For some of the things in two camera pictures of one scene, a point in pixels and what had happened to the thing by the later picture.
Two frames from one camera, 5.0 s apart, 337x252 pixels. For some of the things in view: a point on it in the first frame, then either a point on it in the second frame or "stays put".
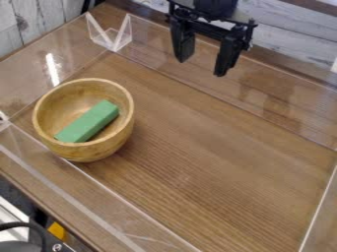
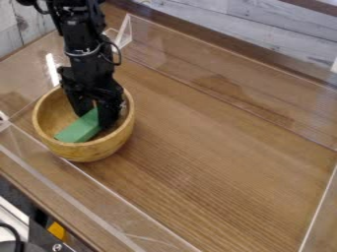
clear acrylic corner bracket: x=111 y=38 stays put
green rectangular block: x=80 y=130 stays put
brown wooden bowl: x=64 y=102 stays put
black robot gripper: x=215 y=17 -> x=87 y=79
